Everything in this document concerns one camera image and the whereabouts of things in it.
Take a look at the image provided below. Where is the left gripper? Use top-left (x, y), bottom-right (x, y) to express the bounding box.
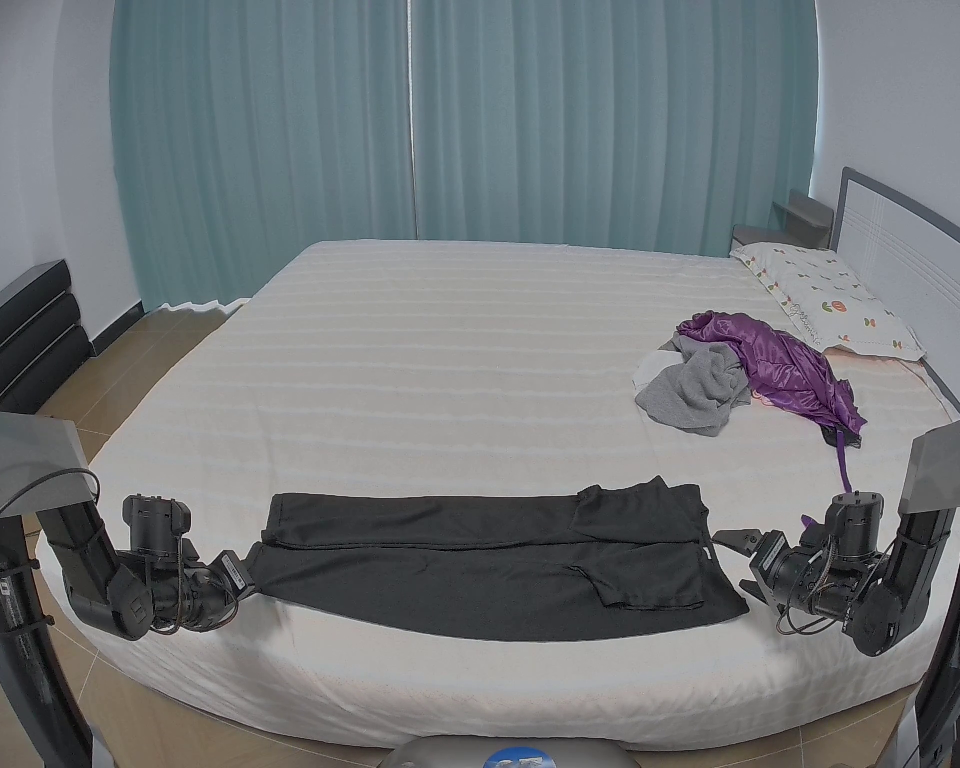
top-left (217, 551), bottom-right (261, 603)

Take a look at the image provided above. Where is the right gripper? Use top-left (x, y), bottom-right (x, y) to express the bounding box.
top-left (712, 528), bottom-right (801, 611)

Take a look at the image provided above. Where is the black T-shirt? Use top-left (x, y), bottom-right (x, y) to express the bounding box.
top-left (243, 474), bottom-right (751, 643)

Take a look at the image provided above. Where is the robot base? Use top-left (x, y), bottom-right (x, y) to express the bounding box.
top-left (378, 735), bottom-right (627, 768)

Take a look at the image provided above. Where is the bed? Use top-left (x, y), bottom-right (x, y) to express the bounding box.
top-left (33, 166), bottom-right (960, 751)

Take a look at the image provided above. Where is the purple satin garment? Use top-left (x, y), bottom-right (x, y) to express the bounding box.
top-left (677, 311), bottom-right (866, 535)

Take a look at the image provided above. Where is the white garment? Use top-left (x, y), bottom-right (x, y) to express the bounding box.
top-left (632, 351), bottom-right (682, 393)

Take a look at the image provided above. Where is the white printed pillow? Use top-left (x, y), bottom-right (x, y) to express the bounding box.
top-left (731, 241), bottom-right (928, 363)

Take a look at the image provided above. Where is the black chest of drawers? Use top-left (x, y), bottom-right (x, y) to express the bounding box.
top-left (0, 260), bottom-right (94, 414)

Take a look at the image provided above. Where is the grey bedside table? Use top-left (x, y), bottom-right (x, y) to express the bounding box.
top-left (731, 189), bottom-right (835, 256)

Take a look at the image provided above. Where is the blue-green curtain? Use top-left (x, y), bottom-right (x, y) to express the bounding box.
top-left (411, 0), bottom-right (820, 256)
top-left (111, 0), bottom-right (417, 312)

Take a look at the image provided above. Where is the black cable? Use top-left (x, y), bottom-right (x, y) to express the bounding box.
top-left (0, 468), bottom-right (101, 520)

